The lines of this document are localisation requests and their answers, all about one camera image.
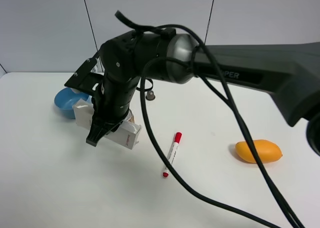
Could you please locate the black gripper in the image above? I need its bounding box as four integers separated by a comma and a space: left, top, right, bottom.
86, 75, 140, 147

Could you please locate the white cardboard box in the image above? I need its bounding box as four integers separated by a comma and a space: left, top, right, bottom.
73, 99, 142, 150

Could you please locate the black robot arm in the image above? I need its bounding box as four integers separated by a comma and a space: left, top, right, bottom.
86, 29, 320, 152

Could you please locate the yellow drink can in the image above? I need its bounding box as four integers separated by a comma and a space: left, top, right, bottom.
125, 109, 135, 123

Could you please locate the blue bowl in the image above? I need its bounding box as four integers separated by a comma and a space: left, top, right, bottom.
54, 87, 91, 119

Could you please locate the small grey capsule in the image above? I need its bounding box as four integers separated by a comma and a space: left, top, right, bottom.
145, 90, 156, 101

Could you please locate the red white marker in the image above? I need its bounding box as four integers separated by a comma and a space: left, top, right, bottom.
162, 132, 183, 178

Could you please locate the yellow mango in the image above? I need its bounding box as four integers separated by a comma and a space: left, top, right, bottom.
235, 139, 283, 163

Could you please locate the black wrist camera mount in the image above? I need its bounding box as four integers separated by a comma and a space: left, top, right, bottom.
64, 58, 103, 96

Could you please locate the black cable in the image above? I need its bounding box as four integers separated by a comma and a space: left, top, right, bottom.
139, 57, 283, 228
114, 10, 306, 228

